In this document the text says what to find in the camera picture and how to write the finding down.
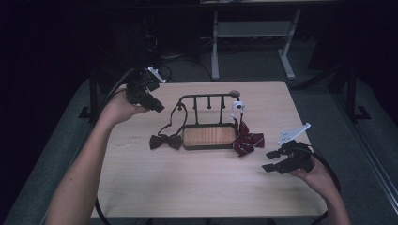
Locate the black hook rack wooden base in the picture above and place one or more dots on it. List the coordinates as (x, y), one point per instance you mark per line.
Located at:
(209, 136)

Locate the person's left hand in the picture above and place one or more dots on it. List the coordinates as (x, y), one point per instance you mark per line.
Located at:
(120, 110)

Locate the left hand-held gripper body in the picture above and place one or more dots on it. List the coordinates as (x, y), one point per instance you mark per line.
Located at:
(140, 89)

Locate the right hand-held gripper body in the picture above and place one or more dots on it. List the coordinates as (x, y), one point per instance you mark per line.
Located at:
(297, 157)

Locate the person's right hand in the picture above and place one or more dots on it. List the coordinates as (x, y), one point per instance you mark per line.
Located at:
(316, 180)

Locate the black bow tie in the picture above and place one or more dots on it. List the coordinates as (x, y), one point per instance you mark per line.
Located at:
(165, 141)

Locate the grey round table grommet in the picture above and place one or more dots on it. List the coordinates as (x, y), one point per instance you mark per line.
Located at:
(234, 93)

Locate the white metal desk frame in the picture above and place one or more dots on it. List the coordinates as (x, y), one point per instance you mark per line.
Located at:
(253, 28)

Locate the black metal stand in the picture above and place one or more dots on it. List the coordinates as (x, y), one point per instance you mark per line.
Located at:
(352, 93)
(93, 100)

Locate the dark red striped bow tie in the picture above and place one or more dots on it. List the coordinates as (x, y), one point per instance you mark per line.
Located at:
(248, 140)

